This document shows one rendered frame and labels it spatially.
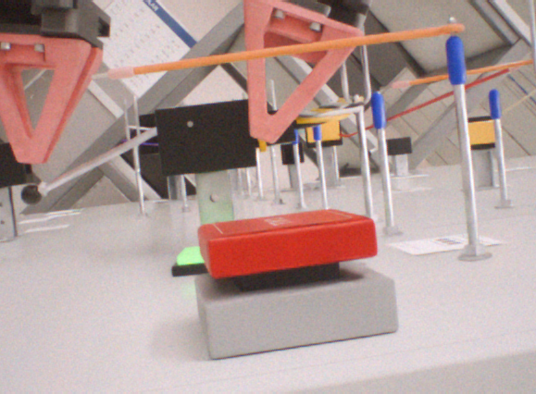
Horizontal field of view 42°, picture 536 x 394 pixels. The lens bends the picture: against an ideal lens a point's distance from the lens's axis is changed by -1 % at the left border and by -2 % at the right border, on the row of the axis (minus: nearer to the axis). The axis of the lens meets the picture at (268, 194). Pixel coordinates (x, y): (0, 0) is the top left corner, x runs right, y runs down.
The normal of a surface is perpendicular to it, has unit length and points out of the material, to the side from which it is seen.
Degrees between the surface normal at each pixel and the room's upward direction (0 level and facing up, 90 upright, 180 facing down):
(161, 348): 52
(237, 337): 90
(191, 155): 97
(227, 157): 97
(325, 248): 90
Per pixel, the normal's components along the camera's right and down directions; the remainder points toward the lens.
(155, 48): 0.05, -0.07
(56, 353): -0.11, -0.99
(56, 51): -0.03, 0.40
